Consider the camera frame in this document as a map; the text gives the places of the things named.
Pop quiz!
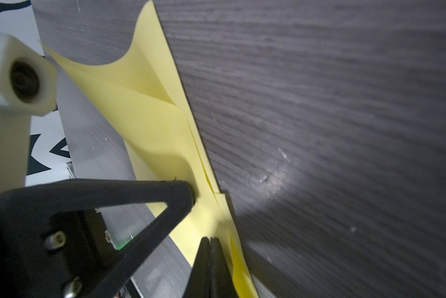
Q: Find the yellow square paper sheet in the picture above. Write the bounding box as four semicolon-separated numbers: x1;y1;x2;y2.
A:
50;1;257;298

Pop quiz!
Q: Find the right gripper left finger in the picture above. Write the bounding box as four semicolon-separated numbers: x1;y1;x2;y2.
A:
183;237;210;298

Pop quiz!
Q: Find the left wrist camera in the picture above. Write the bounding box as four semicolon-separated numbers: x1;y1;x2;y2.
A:
0;33;56;193

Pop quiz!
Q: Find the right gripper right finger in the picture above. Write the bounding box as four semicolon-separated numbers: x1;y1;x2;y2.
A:
210;238;238;298

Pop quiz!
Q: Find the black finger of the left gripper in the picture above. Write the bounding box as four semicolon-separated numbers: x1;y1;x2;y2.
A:
0;179;194;298

